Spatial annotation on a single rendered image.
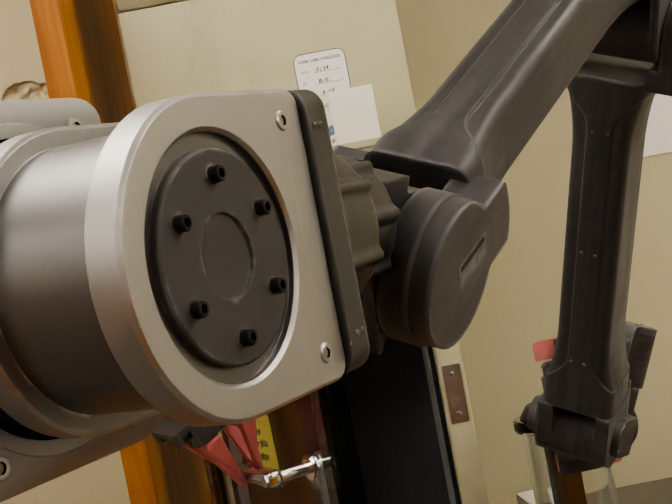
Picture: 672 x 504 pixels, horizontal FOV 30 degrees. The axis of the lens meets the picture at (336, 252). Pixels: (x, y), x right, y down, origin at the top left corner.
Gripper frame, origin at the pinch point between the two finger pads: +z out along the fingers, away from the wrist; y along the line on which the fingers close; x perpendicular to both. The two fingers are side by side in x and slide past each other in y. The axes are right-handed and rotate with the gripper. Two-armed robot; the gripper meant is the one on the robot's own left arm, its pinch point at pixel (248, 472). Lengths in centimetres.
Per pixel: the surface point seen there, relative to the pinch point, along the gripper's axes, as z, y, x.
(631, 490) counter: 54, -55, -26
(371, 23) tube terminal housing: -28, -45, -8
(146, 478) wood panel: -0.5, 4.7, -16.9
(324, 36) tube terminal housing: -30, -41, -11
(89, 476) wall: 12, -1, -71
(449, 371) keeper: 10.4, -29.4, -6.9
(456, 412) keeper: 14.9, -27.3, -6.9
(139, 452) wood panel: -3.3, 3.7, -17.0
